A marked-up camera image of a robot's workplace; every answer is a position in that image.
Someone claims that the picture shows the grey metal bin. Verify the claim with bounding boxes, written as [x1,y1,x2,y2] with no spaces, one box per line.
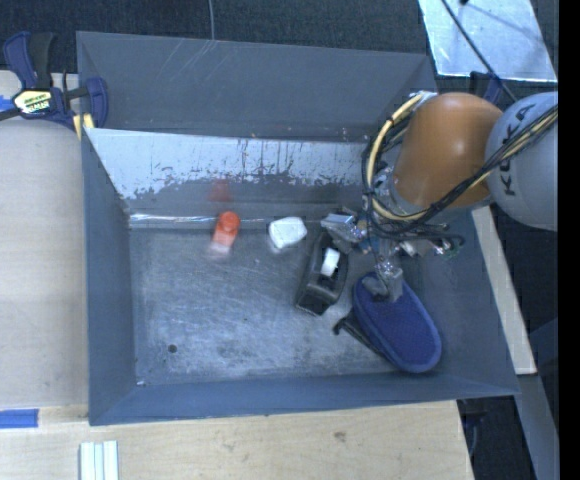
[75,30,523,428]

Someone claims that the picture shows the blue oval padded case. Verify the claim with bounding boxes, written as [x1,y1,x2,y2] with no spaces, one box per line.
[332,272,444,375]

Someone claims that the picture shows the clear bottle with orange cap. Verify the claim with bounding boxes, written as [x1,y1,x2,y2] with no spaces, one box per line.
[204,210,243,260]

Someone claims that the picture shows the black cylinder on white bracket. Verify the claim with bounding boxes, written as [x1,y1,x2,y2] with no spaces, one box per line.
[400,235,466,262]

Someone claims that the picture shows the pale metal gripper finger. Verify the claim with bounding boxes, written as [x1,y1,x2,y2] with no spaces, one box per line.
[361,262,405,303]
[320,211,364,255]

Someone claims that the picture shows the black tape dispenser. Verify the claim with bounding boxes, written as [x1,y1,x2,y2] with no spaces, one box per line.
[293,231,350,317]

